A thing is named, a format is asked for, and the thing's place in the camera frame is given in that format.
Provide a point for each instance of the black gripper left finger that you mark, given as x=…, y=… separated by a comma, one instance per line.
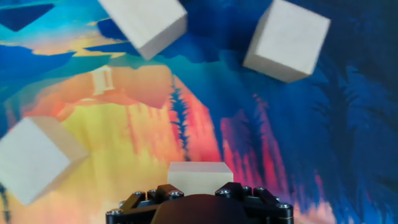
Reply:
x=136, y=205

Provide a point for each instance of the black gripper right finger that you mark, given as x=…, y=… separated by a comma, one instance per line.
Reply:
x=264, y=203

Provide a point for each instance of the forest sunset printed cloth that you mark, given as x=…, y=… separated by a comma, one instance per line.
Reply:
x=124, y=133

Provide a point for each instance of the light wooden cube block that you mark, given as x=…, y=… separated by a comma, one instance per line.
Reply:
x=143, y=21
x=200, y=177
x=34, y=161
x=286, y=37

